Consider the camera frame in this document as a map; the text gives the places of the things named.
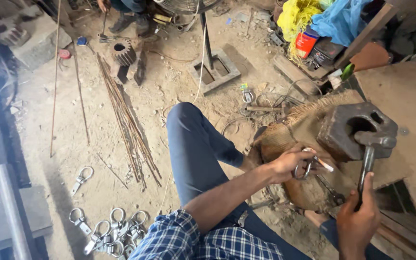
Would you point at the person's right hand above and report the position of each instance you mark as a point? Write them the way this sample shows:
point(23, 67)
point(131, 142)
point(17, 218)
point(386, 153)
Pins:
point(359, 222)

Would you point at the person's left hand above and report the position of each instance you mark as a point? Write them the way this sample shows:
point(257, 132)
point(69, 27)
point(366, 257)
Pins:
point(285, 167)

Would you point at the person's left fingers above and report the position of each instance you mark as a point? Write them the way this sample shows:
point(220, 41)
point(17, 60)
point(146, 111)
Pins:
point(300, 154)

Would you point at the brown burlap sack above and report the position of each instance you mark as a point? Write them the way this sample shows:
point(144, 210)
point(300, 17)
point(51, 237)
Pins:
point(302, 126)

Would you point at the rusty steel block with hole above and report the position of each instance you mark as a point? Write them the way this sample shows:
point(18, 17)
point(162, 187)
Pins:
point(338, 133)

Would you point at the dark metal tongs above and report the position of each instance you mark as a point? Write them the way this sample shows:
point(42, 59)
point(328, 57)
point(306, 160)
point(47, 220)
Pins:
point(332, 191)

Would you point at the rusty short pipe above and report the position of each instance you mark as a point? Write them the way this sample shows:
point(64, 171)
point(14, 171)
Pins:
point(264, 108)

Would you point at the person's right leg blue jeans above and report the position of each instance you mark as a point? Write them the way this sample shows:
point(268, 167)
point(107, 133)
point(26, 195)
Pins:
point(329, 231)

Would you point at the person's leg blue jeans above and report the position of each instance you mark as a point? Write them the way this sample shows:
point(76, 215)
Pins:
point(197, 151)
point(329, 231)

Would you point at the person's left leg blue jeans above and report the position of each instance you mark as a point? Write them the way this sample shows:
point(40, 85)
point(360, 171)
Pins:
point(197, 151)

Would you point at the black plastic container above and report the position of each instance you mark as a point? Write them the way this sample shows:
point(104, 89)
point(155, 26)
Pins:
point(325, 52)

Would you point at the red can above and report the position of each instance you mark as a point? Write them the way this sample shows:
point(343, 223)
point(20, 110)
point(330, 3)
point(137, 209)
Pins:
point(306, 43)

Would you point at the brown leather piece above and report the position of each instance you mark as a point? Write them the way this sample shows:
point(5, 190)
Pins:
point(370, 57)

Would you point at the yellow netting bundle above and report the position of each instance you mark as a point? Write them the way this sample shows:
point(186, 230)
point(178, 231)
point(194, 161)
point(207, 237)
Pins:
point(294, 21)

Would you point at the brown wooden plank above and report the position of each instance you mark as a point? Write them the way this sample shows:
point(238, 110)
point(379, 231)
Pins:
point(367, 36)

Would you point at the blue plastic bag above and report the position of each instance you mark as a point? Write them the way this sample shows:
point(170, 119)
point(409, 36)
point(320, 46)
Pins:
point(338, 21)

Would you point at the blue plaid shirt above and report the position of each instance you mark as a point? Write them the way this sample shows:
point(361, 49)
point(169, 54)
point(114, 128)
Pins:
point(179, 238)

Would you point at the dark machine parts heap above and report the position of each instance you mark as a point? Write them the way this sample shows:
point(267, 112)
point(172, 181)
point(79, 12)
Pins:
point(415, 29)

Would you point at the bundle of thin rusty rods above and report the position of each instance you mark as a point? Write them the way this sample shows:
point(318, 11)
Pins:
point(128, 122)

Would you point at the dark flat metal piece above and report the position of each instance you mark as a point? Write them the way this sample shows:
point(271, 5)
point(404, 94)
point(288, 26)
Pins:
point(140, 68)

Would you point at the rusty steel gear wheel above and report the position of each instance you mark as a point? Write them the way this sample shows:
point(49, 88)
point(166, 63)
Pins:
point(124, 52)

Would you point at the short thin rusty rod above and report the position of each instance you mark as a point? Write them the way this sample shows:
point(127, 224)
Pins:
point(81, 97)

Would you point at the blue tape measure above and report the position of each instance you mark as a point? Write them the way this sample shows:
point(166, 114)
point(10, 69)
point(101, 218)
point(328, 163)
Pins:
point(81, 40)

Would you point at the long thin rusty rod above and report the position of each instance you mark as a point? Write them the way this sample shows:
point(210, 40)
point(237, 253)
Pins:
point(55, 83)

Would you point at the red round lid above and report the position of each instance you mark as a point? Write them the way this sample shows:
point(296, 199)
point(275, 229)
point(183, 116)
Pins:
point(64, 54)

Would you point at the grey concrete block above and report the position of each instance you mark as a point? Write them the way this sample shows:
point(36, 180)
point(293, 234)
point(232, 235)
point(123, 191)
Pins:
point(40, 43)

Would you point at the grey steel pipe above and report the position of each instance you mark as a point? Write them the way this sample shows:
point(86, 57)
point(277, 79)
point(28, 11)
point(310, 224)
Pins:
point(11, 213)

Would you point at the grey machine part heap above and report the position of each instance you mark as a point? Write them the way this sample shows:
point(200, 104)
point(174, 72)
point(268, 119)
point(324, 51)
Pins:
point(5, 25)

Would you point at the pedestal fan with square base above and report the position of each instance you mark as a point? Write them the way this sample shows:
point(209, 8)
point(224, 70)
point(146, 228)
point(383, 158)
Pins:
point(208, 54)

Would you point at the rusty metal bracket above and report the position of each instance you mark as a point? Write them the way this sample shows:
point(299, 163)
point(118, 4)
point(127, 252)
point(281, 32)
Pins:
point(119, 72)

